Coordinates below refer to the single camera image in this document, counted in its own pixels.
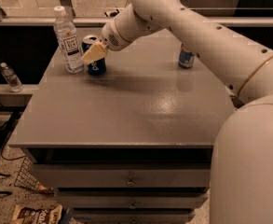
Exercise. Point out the wire basket on floor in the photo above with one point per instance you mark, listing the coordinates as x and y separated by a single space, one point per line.
26 180

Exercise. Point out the snack bag on floor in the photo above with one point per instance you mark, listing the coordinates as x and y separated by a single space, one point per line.
26 215

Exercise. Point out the bottom grey drawer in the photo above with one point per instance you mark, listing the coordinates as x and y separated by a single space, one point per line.
133 216

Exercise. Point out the grey drawer cabinet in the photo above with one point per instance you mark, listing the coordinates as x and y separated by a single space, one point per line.
144 110

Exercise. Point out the grey metal railing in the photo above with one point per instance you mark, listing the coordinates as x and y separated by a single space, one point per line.
232 13

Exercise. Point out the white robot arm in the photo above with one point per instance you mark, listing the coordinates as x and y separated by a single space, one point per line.
242 158

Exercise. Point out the small clear water bottle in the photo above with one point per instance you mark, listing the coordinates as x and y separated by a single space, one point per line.
11 78

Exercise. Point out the middle grey drawer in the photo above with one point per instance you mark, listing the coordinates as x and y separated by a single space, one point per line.
132 199

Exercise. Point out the silver blue energy drink can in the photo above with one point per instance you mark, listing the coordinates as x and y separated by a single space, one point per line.
186 58

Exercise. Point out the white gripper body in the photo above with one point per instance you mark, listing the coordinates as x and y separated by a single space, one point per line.
110 36

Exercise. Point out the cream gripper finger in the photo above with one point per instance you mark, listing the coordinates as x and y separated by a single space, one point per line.
96 52

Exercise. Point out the clear plastic water bottle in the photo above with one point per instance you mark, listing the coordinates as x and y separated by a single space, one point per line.
69 45

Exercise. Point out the grey drawer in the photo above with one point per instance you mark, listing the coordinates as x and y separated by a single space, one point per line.
132 199
120 176
133 216

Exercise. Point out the blue pepsi can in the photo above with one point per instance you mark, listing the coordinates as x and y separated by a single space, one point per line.
97 68

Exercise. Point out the top grey drawer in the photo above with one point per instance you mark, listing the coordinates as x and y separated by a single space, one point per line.
120 176

